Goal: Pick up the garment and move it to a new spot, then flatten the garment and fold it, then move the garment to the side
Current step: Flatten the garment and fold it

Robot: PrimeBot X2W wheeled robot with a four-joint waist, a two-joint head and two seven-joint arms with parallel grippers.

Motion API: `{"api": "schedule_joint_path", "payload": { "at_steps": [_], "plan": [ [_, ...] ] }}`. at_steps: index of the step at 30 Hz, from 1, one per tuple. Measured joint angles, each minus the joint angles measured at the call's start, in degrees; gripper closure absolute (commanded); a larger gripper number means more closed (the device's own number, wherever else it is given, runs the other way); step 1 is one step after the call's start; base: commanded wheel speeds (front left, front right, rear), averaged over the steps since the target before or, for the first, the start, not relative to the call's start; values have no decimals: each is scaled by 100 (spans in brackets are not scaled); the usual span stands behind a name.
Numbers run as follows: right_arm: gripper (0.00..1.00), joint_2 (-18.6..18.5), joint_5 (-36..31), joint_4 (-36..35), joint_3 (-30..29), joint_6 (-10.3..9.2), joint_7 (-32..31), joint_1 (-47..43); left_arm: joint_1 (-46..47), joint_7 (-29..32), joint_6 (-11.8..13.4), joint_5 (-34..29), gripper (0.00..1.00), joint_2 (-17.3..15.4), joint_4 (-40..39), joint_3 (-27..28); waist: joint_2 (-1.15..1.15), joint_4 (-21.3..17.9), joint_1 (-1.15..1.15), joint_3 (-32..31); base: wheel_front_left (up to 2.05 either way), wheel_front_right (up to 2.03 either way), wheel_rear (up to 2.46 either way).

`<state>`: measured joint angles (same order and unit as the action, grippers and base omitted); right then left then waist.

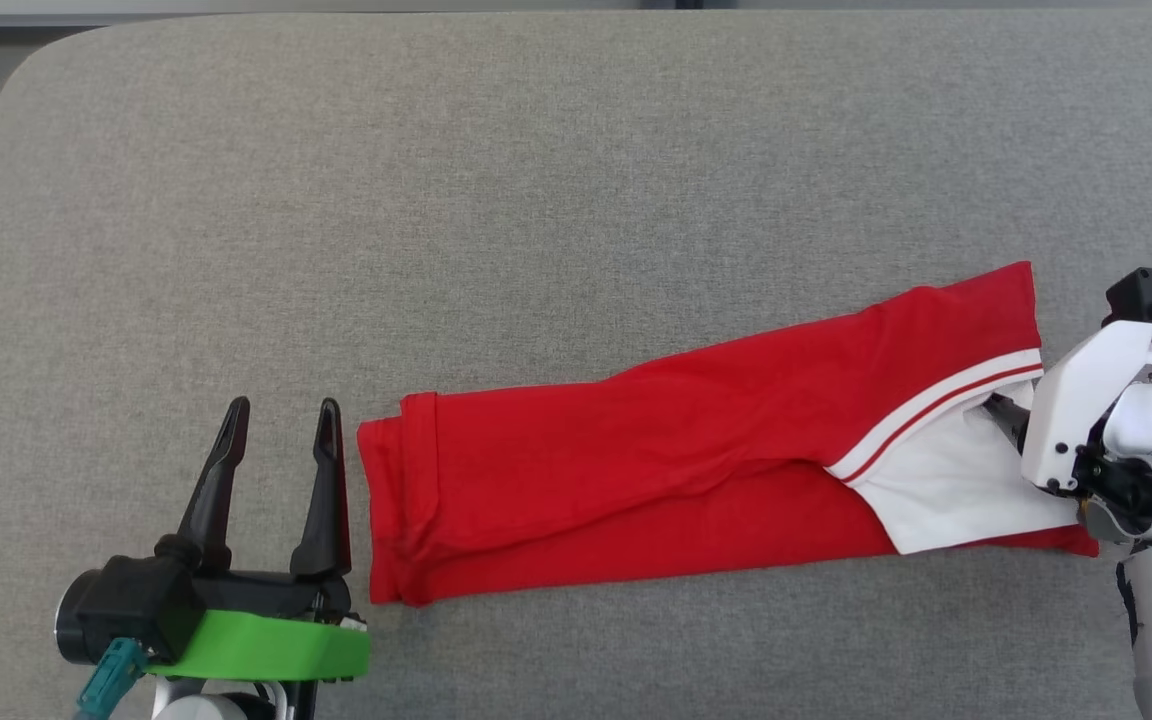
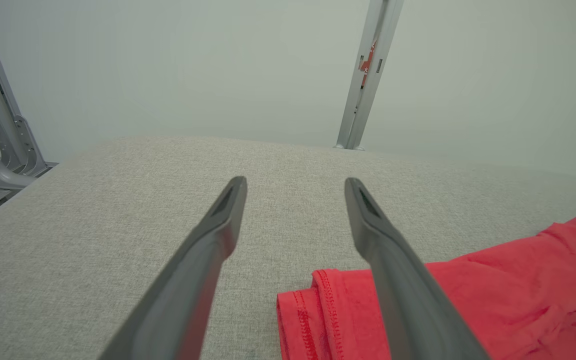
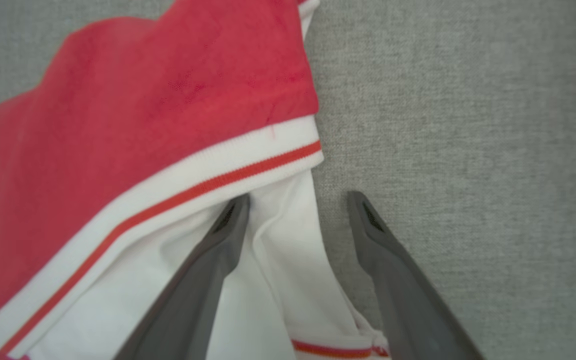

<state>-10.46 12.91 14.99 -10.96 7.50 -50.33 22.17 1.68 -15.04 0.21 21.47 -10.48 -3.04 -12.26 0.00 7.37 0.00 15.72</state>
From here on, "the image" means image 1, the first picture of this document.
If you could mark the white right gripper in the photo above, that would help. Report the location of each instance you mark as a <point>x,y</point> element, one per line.
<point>1086,400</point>

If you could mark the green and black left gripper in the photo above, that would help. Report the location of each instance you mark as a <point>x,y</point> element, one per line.
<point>266,645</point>

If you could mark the red shirt with white sleeves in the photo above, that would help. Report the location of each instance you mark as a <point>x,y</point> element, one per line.
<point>636,450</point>

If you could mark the white and grey left arm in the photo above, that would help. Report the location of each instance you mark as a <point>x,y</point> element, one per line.
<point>206,705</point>

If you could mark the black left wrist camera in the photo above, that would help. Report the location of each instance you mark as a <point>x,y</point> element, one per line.
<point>141,605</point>

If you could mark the grey partition post with feet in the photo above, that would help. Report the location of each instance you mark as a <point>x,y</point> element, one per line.
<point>674,3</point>

